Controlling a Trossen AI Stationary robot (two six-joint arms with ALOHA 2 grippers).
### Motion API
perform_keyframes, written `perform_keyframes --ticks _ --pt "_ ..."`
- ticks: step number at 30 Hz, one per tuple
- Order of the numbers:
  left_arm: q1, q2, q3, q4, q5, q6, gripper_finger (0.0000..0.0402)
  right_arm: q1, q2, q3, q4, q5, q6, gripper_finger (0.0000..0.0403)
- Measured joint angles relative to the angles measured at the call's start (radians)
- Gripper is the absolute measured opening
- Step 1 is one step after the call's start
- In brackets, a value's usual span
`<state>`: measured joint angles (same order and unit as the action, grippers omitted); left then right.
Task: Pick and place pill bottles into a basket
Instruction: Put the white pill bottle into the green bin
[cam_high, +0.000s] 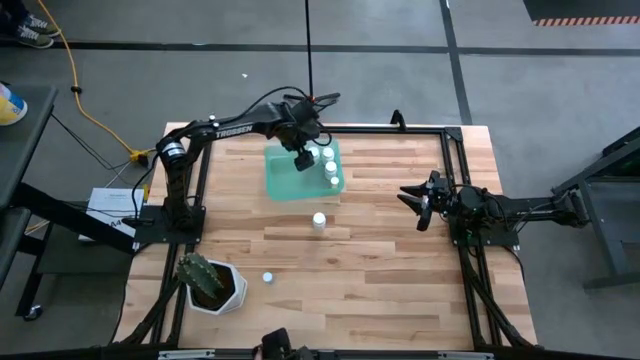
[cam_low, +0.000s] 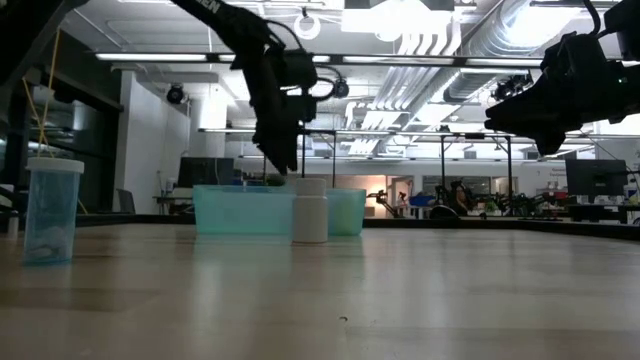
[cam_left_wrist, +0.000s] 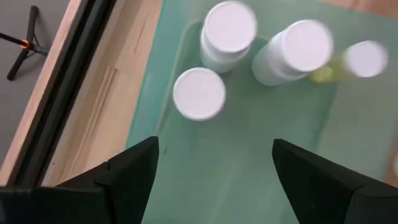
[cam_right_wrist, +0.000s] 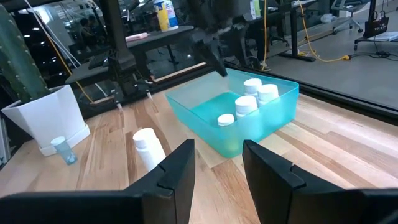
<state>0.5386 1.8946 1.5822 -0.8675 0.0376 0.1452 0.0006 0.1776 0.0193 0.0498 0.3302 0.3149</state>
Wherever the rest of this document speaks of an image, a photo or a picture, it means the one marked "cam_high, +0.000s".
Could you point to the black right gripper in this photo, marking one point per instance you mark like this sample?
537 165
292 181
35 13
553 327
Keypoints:
440 197

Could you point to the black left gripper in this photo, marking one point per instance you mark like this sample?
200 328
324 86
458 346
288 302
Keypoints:
300 125

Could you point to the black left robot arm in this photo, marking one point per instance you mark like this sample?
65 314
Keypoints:
200 131

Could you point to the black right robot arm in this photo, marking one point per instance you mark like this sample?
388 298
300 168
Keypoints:
530 205

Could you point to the teal translucent plastic basket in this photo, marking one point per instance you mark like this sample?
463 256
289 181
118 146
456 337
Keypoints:
285 182

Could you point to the black tripod stand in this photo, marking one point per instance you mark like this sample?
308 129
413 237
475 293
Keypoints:
309 50

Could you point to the green cactus plant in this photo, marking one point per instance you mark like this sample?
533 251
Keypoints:
200 272

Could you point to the white faceted plant pot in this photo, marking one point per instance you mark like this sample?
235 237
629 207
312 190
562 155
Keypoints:
240 295

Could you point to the black metal workbench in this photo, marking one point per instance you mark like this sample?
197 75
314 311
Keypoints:
600 215

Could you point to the black handheld device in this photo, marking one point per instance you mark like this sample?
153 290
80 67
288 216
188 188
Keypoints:
277 342

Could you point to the white label sheet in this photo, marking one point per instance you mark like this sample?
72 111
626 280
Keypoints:
112 200

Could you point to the black orange striped mat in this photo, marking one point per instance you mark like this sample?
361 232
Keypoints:
580 10

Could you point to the person's shoe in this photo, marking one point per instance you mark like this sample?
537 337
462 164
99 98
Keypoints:
34 37
42 24

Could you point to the black side table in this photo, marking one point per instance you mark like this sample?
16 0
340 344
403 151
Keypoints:
20 150

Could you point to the yellow blue white container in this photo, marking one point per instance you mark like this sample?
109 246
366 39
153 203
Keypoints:
10 107

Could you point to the person's leg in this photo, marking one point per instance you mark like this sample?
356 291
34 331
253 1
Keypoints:
12 10

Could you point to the black aluminium table frame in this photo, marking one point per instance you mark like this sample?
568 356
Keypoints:
390 130

